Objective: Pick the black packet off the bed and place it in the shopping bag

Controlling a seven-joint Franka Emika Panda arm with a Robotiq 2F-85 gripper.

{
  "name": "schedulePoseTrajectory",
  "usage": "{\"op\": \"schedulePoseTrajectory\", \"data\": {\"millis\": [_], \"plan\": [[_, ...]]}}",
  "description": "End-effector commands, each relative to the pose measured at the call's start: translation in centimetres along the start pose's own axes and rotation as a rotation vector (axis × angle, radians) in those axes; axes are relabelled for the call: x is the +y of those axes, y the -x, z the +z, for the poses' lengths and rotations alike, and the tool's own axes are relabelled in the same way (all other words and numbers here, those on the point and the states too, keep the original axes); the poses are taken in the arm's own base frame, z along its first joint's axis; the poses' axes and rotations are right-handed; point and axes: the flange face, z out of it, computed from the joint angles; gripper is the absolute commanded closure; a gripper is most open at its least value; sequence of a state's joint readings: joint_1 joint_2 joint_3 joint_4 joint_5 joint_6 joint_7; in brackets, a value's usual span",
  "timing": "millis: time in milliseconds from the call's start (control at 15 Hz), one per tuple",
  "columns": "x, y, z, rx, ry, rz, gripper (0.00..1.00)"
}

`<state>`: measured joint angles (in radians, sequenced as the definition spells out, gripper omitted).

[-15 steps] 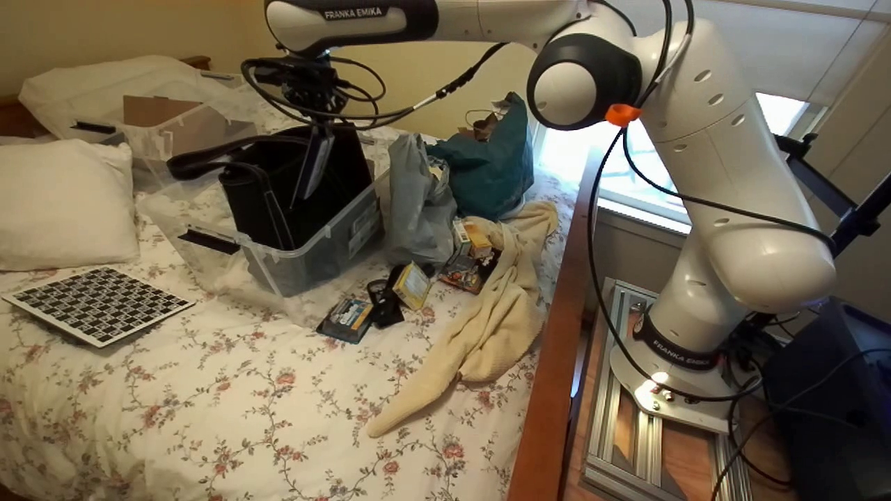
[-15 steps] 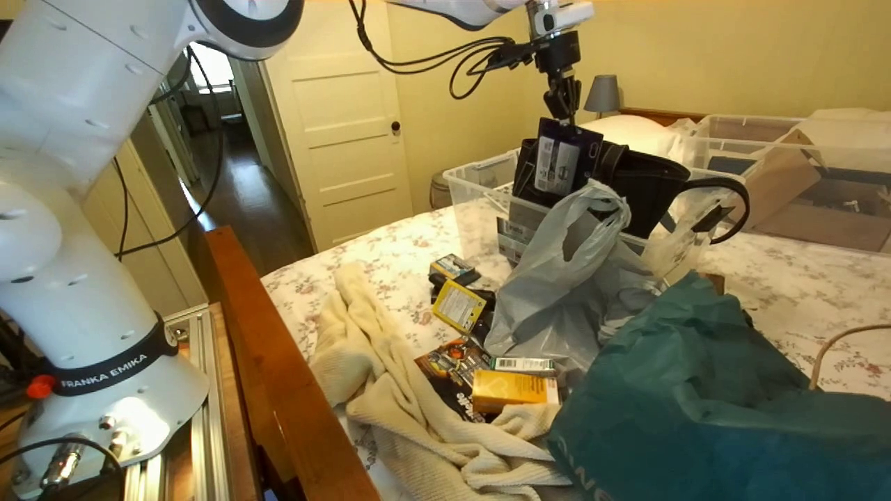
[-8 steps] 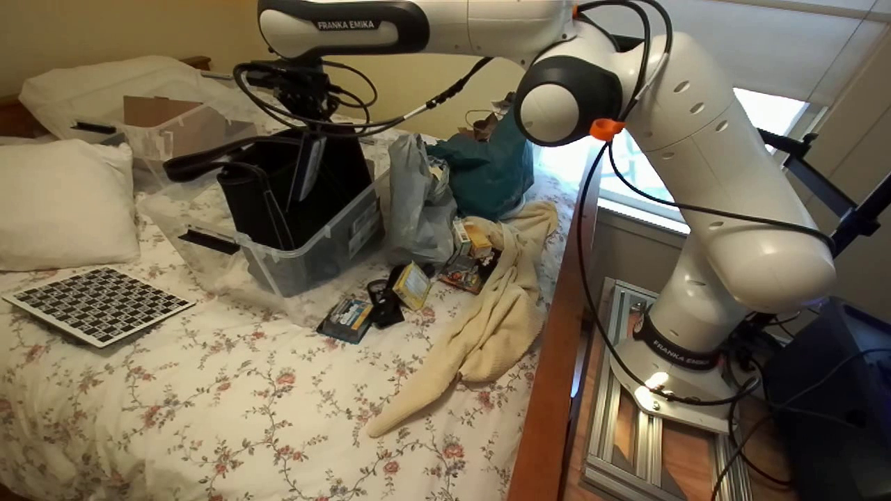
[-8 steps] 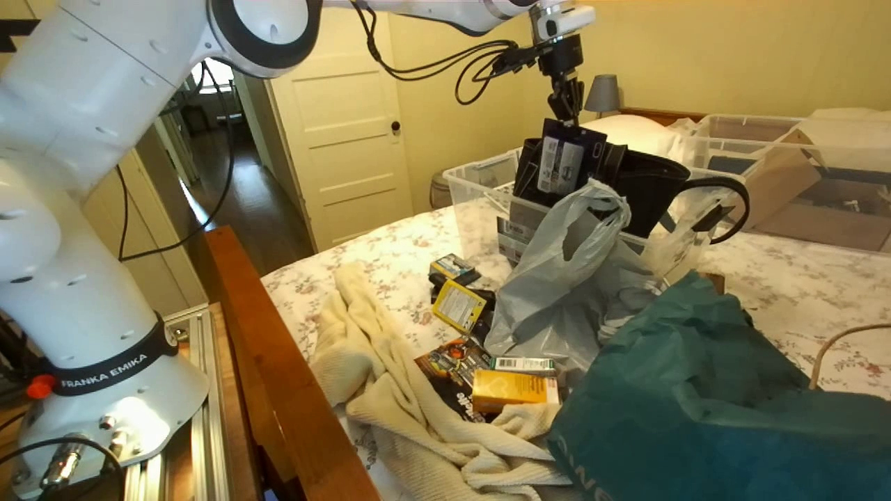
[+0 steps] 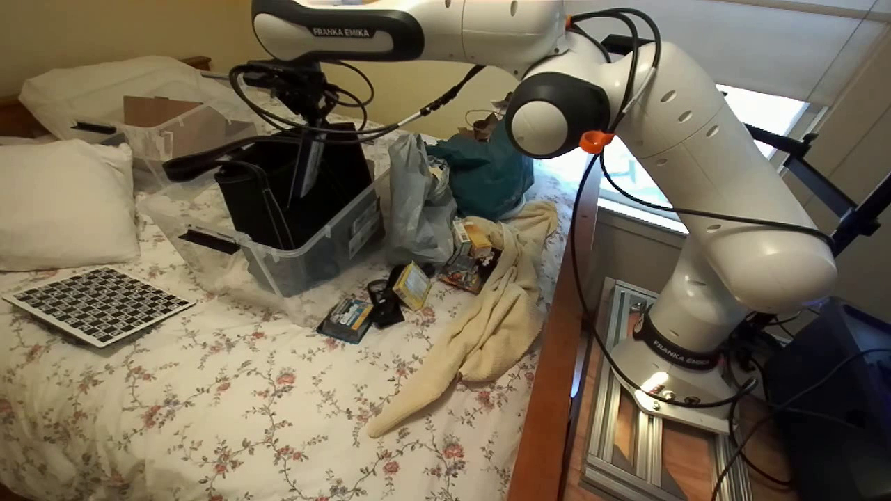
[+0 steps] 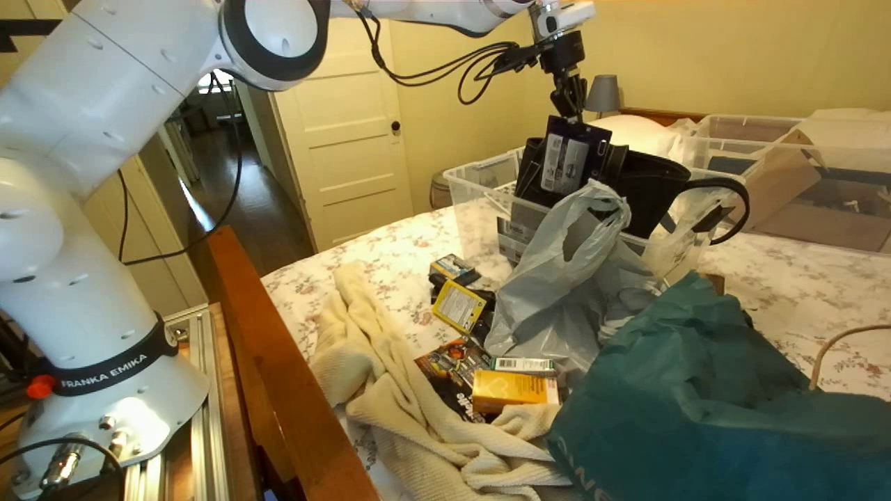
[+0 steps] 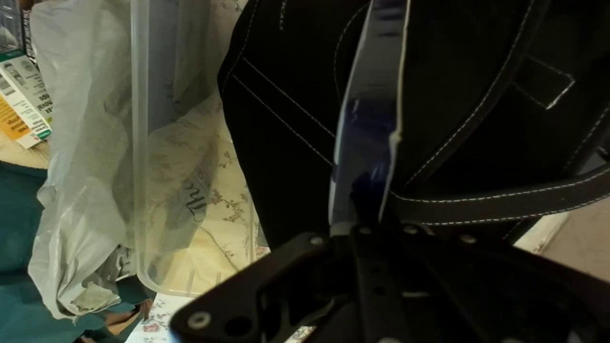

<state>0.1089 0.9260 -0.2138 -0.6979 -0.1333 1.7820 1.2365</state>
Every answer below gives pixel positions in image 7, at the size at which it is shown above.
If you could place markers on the black shopping bag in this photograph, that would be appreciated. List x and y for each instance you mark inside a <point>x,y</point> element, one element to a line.
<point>478,97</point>

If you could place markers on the yellow box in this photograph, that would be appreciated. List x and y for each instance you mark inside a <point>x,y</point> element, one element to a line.
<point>22,108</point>

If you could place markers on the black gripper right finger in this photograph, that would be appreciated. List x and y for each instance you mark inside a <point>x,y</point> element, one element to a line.
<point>483,299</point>

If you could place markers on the grey plastic bag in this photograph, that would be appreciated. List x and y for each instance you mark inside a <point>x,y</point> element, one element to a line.
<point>77,192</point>

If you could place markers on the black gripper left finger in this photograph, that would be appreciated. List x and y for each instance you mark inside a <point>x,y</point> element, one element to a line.
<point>279,287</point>

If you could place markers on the teal cloth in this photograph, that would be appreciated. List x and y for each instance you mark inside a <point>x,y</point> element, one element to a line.
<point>16,255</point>

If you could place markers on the clear plastic storage bin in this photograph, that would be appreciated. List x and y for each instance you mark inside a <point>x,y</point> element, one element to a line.
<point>144,159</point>

